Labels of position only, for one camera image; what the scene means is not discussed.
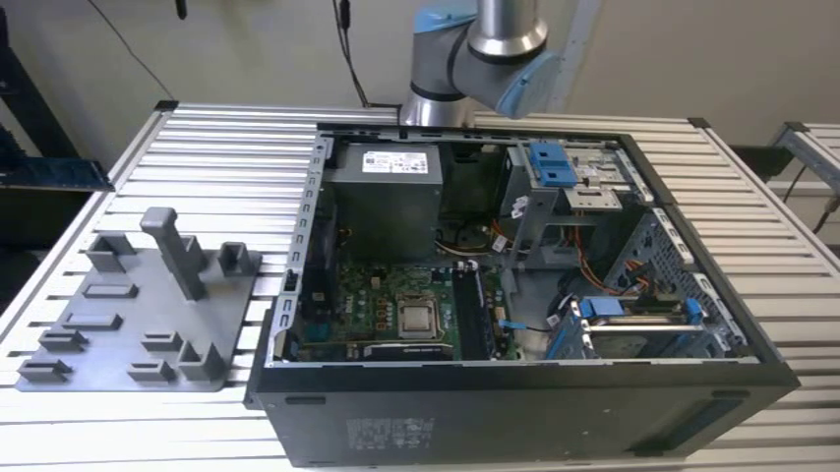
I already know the blue RAM stick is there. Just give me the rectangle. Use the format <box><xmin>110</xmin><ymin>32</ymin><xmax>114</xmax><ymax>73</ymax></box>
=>
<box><xmin>0</xmin><ymin>155</ymin><xmax>117</xmax><ymax>192</ymax></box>

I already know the grey parts rack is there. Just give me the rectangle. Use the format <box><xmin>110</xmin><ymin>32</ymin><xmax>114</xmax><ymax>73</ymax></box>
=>
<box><xmin>13</xmin><ymin>206</ymin><xmax>264</xmax><ymax>395</ymax></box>

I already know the grey power supply unit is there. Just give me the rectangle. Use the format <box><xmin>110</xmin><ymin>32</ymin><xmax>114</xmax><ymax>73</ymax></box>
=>
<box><xmin>324</xmin><ymin>142</ymin><xmax>446</xmax><ymax>263</ymax></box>

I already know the green motherboard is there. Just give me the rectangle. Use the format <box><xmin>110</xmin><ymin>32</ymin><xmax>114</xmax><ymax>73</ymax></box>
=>
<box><xmin>287</xmin><ymin>260</ymin><xmax>523</xmax><ymax>364</ymax></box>

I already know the silver CPU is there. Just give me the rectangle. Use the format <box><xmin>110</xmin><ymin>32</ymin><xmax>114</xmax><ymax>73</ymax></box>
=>
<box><xmin>400</xmin><ymin>305</ymin><xmax>438</xmax><ymax>336</ymax></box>

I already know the black graphics card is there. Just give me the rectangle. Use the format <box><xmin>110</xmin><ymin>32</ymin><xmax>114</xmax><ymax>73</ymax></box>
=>
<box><xmin>359</xmin><ymin>341</ymin><xmax>459</xmax><ymax>364</ymax></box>

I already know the metal socket cover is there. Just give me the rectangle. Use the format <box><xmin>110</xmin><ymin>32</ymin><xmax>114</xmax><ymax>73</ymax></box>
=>
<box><xmin>391</xmin><ymin>292</ymin><xmax>446</xmax><ymax>344</ymax></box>

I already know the black PC case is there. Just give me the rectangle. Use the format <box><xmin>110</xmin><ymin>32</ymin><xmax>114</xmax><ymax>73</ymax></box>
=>
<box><xmin>241</xmin><ymin>121</ymin><xmax>802</xmax><ymax>468</ymax></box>

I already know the grey metal drive cage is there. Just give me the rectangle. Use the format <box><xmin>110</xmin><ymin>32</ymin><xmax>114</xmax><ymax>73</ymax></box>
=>
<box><xmin>498</xmin><ymin>139</ymin><xmax>654</xmax><ymax>270</ymax></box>

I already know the grey perforated disk bay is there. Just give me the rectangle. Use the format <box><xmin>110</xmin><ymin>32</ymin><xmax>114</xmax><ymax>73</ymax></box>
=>
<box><xmin>547</xmin><ymin>206</ymin><xmax>750</xmax><ymax>363</ymax></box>

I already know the hard disk blue carrier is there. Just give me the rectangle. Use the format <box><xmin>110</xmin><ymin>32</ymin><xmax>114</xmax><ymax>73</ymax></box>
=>
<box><xmin>572</xmin><ymin>294</ymin><xmax>714</xmax><ymax>360</ymax></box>

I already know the black box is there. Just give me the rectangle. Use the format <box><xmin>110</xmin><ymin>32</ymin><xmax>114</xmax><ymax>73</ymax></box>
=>
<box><xmin>725</xmin><ymin>145</ymin><xmax>799</xmax><ymax>184</ymax></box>

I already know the aluminium side table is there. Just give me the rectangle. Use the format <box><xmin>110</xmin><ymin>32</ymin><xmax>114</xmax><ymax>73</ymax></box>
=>
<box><xmin>763</xmin><ymin>120</ymin><xmax>840</xmax><ymax>198</ymax></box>

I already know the thin black wall wire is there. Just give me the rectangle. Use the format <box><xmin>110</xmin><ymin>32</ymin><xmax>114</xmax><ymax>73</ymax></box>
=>
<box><xmin>88</xmin><ymin>0</ymin><xmax>174</xmax><ymax>103</ymax></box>

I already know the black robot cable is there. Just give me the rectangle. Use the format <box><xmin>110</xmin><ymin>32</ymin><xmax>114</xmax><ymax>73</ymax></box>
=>
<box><xmin>331</xmin><ymin>0</ymin><xmax>372</xmax><ymax>107</ymax></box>

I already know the power supply wire bundle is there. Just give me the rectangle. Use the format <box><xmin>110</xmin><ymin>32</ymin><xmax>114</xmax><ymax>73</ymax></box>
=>
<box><xmin>434</xmin><ymin>219</ymin><xmax>510</xmax><ymax>257</ymax></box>

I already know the black wire blue plug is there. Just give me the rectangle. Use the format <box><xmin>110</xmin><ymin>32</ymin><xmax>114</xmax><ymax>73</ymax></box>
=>
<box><xmin>496</xmin><ymin>319</ymin><xmax>559</xmax><ymax>336</ymax></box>

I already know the orange SATA wire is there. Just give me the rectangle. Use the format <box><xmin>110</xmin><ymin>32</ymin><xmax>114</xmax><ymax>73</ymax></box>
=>
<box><xmin>568</xmin><ymin>223</ymin><xmax>651</xmax><ymax>296</ymax></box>

